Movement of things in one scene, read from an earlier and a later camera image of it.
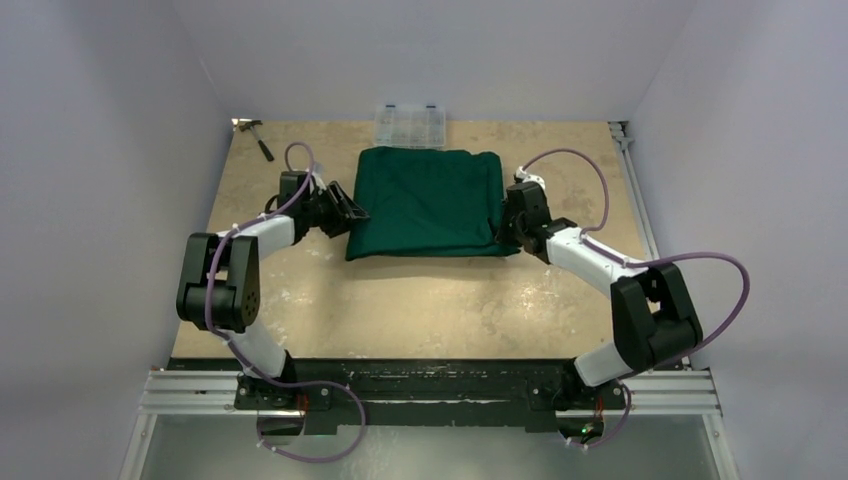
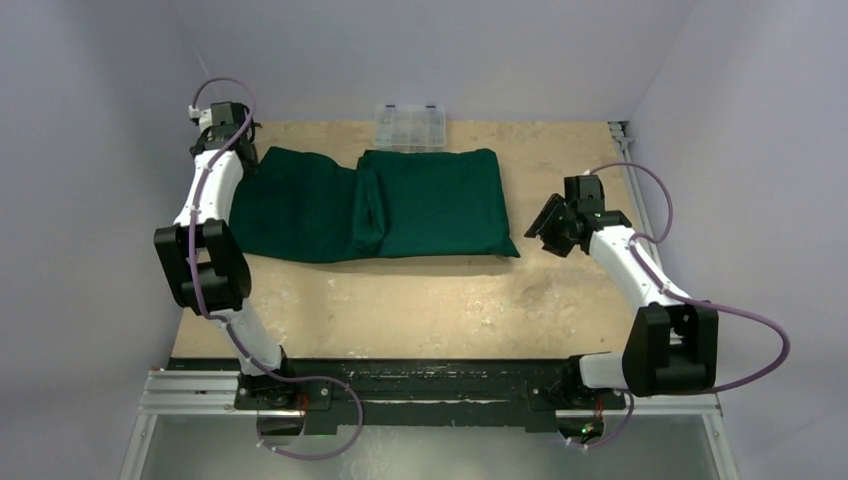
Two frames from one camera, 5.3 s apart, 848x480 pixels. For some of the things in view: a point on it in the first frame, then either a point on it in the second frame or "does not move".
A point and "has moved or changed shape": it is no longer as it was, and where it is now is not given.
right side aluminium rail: (622, 141) does not move
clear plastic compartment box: (410, 126) does not move
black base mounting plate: (426, 394) does not move
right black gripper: (515, 225) to (547, 220)
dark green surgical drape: (427, 202) has moved or changed shape
